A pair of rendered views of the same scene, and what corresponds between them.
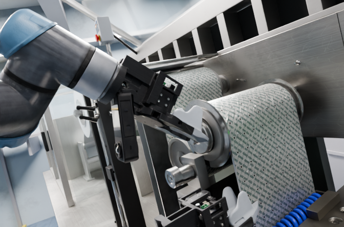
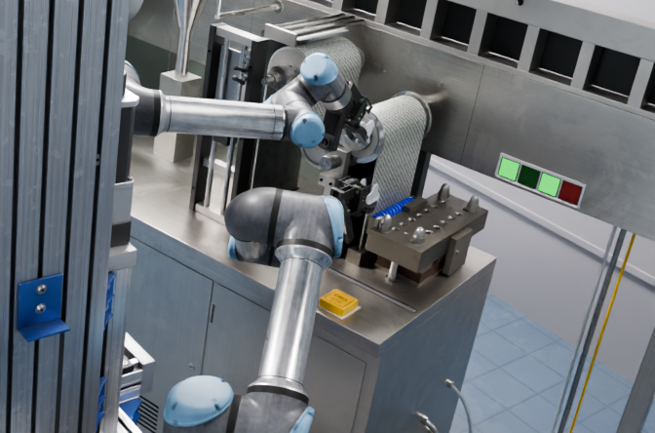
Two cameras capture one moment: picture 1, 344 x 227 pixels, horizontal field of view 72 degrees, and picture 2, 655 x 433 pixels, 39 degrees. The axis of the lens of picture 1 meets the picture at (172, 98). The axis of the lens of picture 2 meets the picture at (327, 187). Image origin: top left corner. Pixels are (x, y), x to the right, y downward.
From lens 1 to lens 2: 1.94 m
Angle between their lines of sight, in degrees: 35
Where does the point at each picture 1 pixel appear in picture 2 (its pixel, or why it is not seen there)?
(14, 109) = not seen: hidden behind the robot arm
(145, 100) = (352, 114)
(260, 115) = (402, 132)
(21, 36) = (328, 79)
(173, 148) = not seen: hidden behind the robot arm
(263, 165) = (389, 169)
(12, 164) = not seen: outside the picture
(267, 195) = (383, 190)
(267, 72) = (411, 76)
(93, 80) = (341, 102)
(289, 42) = (443, 62)
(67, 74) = (332, 98)
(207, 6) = not seen: outside the picture
